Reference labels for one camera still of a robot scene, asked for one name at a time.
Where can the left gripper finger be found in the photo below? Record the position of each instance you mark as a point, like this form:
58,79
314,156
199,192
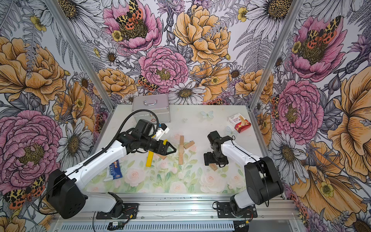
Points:
166,153
165,148

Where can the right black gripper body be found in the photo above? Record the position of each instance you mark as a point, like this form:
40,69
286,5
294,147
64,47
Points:
217,158

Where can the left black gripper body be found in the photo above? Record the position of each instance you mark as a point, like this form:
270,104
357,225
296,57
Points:
150,144

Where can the wooden block diagonal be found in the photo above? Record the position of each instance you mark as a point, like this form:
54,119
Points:
181,159

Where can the yellow short block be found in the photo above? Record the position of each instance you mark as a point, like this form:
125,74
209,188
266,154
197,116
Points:
149,159

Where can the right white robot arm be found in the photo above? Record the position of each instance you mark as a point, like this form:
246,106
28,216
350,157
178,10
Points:
261,176

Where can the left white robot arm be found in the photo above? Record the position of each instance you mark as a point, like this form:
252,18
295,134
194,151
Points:
65,189

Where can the red white snack box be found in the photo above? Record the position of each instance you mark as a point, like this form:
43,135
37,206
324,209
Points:
239,122

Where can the silver metal case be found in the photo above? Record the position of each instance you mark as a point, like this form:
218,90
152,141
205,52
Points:
158,104

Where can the blue card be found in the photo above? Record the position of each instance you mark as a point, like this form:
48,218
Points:
113,171

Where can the small green circuit board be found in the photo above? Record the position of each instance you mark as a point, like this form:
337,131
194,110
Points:
116,225

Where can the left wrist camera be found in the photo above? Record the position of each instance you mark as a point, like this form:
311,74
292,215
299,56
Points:
147,129

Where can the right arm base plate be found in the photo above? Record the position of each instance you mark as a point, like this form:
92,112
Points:
225,210

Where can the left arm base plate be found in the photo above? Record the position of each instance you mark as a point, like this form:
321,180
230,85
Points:
123,211

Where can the aluminium front rail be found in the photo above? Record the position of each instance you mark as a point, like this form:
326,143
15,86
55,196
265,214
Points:
179,207

